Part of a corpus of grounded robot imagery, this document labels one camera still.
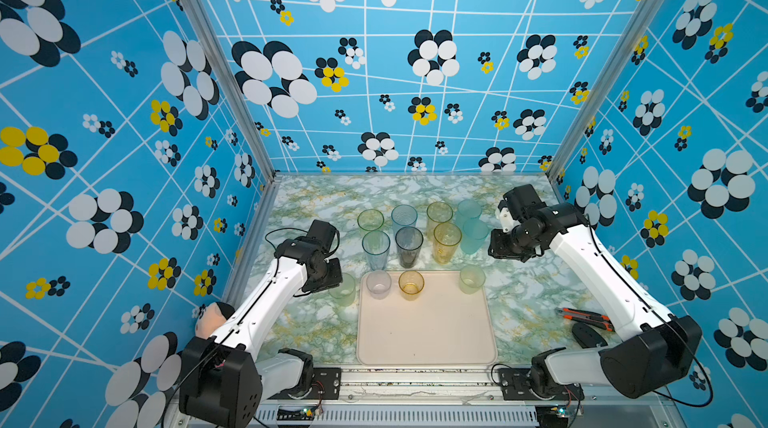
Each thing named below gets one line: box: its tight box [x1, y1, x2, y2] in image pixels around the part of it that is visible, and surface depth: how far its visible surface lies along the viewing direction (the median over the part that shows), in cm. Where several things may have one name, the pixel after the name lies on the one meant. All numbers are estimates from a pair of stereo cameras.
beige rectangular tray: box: [356, 271, 497, 365], surface depth 87 cm
